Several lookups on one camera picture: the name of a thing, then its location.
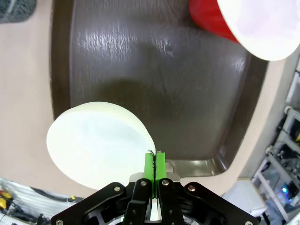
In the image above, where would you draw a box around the metal shelf rack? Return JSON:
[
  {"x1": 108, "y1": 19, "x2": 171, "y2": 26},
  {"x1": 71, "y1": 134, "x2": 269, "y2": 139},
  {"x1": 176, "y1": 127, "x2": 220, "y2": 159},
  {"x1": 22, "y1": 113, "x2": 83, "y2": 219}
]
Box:
[{"x1": 250, "y1": 67, "x2": 300, "y2": 221}]

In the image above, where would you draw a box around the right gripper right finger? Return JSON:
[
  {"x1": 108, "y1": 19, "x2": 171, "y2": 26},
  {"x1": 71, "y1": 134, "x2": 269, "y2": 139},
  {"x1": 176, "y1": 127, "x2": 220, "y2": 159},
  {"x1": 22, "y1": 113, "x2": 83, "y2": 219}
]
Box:
[{"x1": 155, "y1": 151, "x2": 259, "y2": 225}]

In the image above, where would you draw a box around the white bowl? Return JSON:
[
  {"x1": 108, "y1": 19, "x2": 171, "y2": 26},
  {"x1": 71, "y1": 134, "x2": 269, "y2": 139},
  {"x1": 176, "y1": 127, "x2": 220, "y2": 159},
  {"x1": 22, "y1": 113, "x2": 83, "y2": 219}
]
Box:
[{"x1": 45, "y1": 101, "x2": 156, "y2": 190}]

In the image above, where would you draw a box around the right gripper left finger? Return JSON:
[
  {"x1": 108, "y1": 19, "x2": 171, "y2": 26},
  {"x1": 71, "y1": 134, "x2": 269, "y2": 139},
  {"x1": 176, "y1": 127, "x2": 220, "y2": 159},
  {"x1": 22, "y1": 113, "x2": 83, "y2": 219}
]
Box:
[{"x1": 50, "y1": 152, "x2": 156, "y2": 225}]

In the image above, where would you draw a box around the brown plastic tray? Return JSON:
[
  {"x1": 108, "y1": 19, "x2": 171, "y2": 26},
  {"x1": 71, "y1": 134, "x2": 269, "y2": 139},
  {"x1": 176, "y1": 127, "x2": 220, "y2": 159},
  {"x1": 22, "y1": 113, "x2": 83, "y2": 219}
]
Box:
[{"x1": 49, "y1": 0, "x2": 269, "y2": 177}]

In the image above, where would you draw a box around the red plastic cup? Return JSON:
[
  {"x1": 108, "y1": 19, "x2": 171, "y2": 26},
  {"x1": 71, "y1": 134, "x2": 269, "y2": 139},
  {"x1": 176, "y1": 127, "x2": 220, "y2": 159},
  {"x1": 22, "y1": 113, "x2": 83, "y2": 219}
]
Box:
[{"x1": 189, "y1": 0, "x2": 300, "y2": 62}]

